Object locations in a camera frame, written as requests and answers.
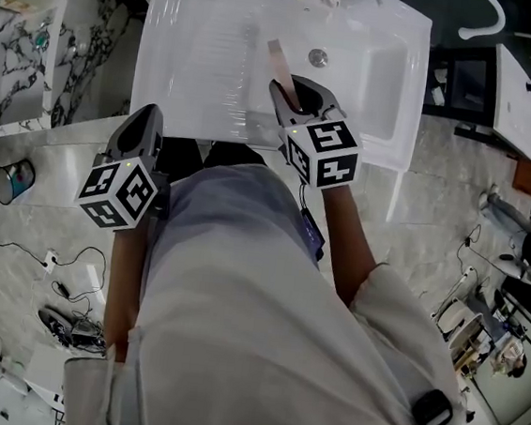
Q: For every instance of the person's right forearm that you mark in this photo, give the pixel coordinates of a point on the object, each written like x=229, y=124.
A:
x=347, y=244

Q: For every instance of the person's black trousers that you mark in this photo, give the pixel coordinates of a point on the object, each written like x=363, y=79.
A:
x=182, y=155

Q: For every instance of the person's left forearm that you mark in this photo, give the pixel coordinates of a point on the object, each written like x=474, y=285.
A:
x=122, y=295

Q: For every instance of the white curved pipe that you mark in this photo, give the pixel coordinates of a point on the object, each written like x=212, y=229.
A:
x=501, y=21

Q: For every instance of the person's light grey shirt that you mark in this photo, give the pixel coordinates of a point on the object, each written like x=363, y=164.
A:
x=258, y=324

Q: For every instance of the black device with blue screen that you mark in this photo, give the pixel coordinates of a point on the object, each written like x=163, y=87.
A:
x=313, y=233

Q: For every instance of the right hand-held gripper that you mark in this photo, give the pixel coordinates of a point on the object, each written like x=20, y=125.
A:
x=328, y=152

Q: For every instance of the marble pattern cabinet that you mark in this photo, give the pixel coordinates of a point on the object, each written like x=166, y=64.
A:
x=21, y=68

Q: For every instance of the black desk with white top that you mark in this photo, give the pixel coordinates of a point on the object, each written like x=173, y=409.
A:
x=517, y=101

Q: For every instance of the metal basin stand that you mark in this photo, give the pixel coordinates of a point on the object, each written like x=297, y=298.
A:
x=394, y=197

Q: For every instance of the white power socket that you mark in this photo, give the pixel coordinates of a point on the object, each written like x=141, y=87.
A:
x=51, y=260

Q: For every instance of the metal basin drain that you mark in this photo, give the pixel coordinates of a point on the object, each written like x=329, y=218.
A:
x=318, y=58

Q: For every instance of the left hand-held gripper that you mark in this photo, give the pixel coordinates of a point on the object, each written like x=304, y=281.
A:
x=116, y=196

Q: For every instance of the white washbasin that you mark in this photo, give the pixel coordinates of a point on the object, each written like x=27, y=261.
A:
x=206, y=59

